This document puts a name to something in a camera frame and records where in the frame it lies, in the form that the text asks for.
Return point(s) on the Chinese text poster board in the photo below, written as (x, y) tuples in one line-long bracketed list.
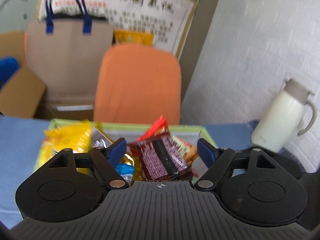
[(167, 20)]

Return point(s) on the orange chair back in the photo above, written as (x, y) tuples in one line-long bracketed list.
[(137, 84)]

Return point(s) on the blue striped tablecloth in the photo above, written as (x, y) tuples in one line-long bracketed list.
[(21, 140)]

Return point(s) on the orange red snack packet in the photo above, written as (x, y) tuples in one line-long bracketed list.
[(187, 151)]

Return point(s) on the open cardboard box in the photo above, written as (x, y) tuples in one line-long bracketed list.
[(22, 93)]

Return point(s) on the dark red snack packet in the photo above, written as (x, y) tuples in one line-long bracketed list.
[(160, 159)]

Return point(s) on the yellow plastic bag behind chair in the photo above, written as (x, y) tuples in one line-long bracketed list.
[(127, 36)]

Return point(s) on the white thermos jug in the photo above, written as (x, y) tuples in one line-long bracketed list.
[(282, 118)]

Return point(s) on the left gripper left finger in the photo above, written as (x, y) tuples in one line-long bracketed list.
[(102, 162)]

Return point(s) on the blue item in cardboard box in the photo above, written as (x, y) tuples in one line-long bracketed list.
[(8, 67)]

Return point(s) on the brown paper bag blue handles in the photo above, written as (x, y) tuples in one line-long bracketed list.
[(66, 54)]

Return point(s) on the blue snack packet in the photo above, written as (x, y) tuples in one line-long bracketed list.
[(126, 171)]

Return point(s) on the green cardboard snack box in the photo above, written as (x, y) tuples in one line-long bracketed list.
[(130, 132)]

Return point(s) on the large yellow chip bag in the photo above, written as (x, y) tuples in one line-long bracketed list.
[(74, 136)]

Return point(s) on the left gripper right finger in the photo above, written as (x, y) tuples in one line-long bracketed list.
[(222, 164)]

